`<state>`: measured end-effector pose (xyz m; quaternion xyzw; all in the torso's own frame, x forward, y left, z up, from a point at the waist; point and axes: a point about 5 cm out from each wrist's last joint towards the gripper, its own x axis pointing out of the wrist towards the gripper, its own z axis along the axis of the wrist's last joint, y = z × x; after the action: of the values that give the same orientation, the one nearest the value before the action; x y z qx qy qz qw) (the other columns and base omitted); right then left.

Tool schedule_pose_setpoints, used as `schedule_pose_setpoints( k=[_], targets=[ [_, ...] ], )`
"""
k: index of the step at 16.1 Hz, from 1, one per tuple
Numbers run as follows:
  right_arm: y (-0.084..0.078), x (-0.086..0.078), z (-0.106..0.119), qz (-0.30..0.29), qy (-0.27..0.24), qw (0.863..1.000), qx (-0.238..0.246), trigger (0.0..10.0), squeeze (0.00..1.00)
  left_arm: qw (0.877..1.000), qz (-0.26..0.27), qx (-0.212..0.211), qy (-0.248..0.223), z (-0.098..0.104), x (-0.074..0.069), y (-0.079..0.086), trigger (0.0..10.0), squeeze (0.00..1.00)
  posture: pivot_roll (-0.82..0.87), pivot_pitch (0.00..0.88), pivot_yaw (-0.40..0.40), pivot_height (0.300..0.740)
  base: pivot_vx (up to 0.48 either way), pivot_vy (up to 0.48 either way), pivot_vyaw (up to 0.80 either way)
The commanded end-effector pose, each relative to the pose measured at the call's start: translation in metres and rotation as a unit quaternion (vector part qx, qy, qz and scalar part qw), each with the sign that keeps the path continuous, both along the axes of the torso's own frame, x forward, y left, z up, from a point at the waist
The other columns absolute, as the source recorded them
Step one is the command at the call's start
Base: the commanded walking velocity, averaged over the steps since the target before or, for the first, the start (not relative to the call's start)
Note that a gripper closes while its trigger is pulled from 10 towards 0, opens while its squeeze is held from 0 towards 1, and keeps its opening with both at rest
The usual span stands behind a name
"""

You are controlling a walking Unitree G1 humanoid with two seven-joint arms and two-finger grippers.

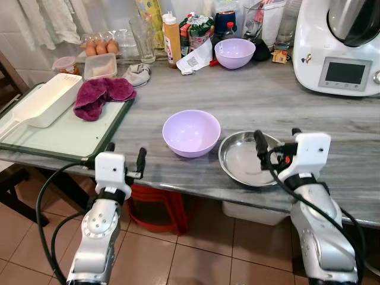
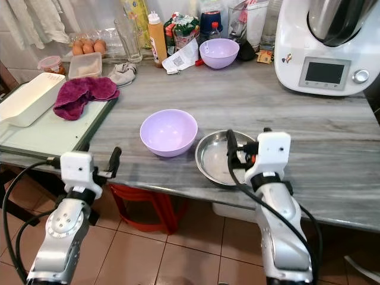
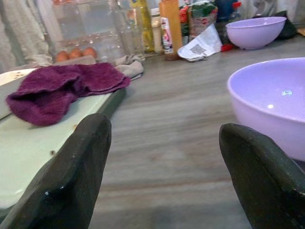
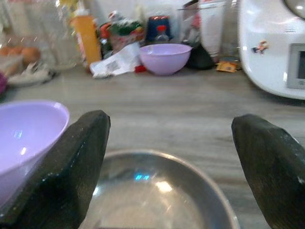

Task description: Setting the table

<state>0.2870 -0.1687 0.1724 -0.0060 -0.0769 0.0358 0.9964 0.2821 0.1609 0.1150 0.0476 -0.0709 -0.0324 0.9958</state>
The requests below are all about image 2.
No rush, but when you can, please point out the small shallow steel bowl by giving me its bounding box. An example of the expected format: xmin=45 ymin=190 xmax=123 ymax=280
xmin=195 ymin=130 xmax=259 ymax=186

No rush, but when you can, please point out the green rimmed cutting board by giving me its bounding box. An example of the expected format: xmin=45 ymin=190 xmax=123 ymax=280
xmin=0 ymin=83 xmax=118 ymax=160

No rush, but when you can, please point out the red plastic stool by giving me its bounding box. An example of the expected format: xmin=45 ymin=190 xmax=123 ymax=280
xmin=108 ymin=182 xmax=176 ymax=234

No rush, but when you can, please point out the maroon towel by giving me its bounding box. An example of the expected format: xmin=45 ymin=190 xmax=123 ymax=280
xmin=53 ymin=77 xmax=120 ymax=121

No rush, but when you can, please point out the white plastic bin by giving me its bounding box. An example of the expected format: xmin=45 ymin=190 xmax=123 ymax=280
xmin=212 ymin=202 xmax=257 ymax=224

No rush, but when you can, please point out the lilac plastic bowl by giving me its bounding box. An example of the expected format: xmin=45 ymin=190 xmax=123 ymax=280
xmin=199 ymin=38 xmax=240 ymax=70
xmin=140 ymin=109 xmax=198 ymax=158

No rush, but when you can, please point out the white plastic tray container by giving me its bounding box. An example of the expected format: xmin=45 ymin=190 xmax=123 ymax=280
xmin=0 ymin=72 xmax=66 ymax=128

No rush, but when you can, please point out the small yellow box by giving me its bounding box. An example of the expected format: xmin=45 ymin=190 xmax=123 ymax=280
xmin=256 ymin=49 xmax=275 ymax=64

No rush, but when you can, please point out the clear lidded food container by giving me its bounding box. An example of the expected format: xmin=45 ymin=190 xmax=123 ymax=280
xmin=68 ymin=52 xmax=103 ymax=81

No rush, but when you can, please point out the black pouch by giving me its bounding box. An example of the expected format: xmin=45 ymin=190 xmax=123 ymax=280
xmin=236 ymin=39 xmax=258 ymax=62

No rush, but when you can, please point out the grey crumpled cloth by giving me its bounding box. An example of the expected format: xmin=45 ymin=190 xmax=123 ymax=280
xmin=108 ymin=62 xmax=138 ymax=88

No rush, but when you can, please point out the white kitchen cooking machine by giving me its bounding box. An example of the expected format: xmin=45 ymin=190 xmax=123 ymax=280
xmin=274 ymin=0 xmax=380 ymax=97

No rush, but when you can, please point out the small jar with pink lid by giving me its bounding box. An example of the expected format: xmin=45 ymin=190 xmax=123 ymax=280
xmin=37 ymin=56 xmax=66 ymax=76

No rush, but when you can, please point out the white packet with code print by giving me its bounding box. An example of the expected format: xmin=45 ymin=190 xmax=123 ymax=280
xmin=161 ymin=39 xmax=200 ymax=75

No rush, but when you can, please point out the dark wooden chair back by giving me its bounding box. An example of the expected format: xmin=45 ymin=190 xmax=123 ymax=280
xmin=0 ymin=62 xmax=20 ymax=97

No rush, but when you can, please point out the white and red bag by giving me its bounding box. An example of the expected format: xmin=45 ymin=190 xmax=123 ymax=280
xmin=245 ymin=0 xmax=270 ymax=49

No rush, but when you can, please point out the clear measuring jug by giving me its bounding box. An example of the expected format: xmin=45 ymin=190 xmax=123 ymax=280
xmin=227 ymin=3 xmax=250 ymax=43

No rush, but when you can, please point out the tall clear glass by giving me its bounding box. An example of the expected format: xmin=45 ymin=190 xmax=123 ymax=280
xmin=115 ymin=17 xmax=143 ymax=64

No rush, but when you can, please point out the orange sauce bottle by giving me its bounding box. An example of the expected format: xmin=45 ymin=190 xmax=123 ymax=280
xmin=147 ymin=11 xmax=168 ymax=68

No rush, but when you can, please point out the dark blue jar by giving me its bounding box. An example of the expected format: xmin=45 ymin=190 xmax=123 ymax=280
xmin=201 ymin=10 xmax=223 ymax=33

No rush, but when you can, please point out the green snack bag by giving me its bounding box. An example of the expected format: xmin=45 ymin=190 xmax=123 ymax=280
xmin=163 ymin=13 xmax=200 ymax=55

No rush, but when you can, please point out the white hanging towel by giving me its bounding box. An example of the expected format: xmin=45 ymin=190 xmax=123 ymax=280
xmin=30 ymin=0 xmax=65 ymax=45
xmin=3 ymin=0 xmax=36 ymax=50

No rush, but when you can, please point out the yellow food bag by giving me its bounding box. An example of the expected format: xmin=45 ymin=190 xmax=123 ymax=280
xmin=122 ymin=0 xmax=151 ymax=49

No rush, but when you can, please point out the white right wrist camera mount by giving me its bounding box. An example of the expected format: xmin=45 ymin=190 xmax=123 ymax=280
xmin=245 ymin=131 xmax=292 ymax=182

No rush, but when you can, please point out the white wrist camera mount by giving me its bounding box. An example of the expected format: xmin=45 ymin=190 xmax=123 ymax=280
xmin=245 ymin=131 xmax=292 ymax=182
xmin=60 ymin=151 xmax=95 ymax=200

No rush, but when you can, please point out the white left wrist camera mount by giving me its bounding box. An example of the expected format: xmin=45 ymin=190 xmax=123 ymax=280
xmin=60 ymin=151 xmax=95 ymax=200

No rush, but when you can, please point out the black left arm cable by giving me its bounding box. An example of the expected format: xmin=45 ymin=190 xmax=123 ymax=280
xmin=2 ymin=159 xmax=65 ymax=285

